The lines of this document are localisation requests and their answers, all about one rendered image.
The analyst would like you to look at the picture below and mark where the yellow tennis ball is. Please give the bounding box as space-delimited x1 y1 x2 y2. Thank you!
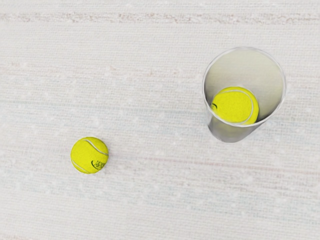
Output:
70 136 110 175
211 86 260 125

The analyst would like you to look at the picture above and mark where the clear plastic cup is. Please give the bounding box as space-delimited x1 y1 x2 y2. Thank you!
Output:
201 46 287 144

